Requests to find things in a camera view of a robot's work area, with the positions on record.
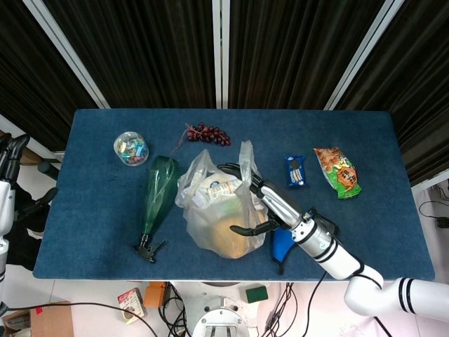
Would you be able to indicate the green block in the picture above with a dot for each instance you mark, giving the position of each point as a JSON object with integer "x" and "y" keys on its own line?
{"x": 256, "y": 294}

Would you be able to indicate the dark red grape bunch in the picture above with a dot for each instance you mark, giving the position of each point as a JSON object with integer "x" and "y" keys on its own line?
{"x": 208, "y": 135}

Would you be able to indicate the green orange snack bag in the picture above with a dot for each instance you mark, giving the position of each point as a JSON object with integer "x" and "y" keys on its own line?
{"x": 340, "y": 170}

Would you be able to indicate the blue cookie pack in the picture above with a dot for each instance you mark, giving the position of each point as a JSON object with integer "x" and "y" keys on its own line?
{"x": 296, "y": 171}

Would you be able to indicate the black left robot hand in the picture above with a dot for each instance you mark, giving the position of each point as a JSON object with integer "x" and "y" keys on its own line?
{"x": 12, "y": 154}

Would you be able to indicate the white grey robot base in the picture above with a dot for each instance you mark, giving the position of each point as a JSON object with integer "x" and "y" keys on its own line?
{"x": 219, "y": 309}

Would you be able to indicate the clear jar of colourful clips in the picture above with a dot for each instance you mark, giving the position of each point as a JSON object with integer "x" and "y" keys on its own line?
{"x": 131, "y": 148}

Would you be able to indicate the blue fabric table cover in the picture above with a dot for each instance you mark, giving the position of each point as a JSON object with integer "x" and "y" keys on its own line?
{"x": 105, "y": 217}

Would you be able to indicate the small red printed carton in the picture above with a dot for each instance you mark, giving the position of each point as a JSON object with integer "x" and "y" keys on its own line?
{"x": 130, "y": 304}

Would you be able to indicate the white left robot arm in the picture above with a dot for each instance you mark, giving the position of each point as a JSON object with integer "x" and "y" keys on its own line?
{"x": 5, "y": 210}

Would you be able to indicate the black office chair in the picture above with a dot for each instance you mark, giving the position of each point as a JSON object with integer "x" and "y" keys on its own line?
{"x": 35, "y": 207}

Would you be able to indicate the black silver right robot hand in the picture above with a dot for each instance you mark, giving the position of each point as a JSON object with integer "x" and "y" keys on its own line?
{"x": 280, "y": 205}

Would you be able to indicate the green spray bottle black trigger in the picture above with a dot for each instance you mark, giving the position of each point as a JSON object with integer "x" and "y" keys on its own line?
{"x": 158, "y": 193}

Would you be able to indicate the dark pleated partition panel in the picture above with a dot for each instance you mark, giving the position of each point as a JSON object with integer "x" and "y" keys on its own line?
{"x": 31, "y": 80}
{"x": 294, "y": 52}
{"x": 140, "y": 52}
{"x": 421, "y": 87}

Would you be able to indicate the white partition frame post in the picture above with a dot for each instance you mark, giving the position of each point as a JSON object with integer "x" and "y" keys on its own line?
{"x": 361, "y": 59}
{"x": 221, "y": 52}
{"x": 70, "y": 59}

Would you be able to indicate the blue grey cleaning cloth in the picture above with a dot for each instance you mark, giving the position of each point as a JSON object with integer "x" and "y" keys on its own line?
{"x": 280, "y": 245}

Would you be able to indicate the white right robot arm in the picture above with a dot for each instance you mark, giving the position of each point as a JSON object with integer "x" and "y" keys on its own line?
{"x": 336, "y": 254}

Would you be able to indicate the translucent plastic shopping bag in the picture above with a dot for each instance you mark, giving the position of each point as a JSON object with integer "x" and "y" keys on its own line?
{"x": 217, "y": 210}

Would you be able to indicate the brown cardboard box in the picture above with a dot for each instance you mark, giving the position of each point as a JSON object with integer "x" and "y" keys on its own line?
{"x": 51, "y": 321}

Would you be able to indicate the orange box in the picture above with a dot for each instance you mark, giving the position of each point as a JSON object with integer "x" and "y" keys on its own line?
{"x": 154, "y": 295}

